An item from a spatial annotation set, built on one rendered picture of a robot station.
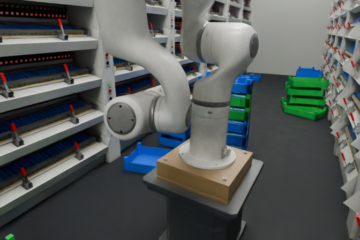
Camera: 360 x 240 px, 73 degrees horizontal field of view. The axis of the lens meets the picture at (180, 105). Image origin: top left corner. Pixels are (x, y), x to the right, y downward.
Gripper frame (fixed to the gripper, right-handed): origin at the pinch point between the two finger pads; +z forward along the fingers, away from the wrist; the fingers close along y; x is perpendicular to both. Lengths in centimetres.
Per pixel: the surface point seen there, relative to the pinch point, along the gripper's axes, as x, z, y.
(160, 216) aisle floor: -27, 17, 44
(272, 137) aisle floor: 25, 110, 50
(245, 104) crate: 16, 69, 16
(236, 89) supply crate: 14, 69, 7
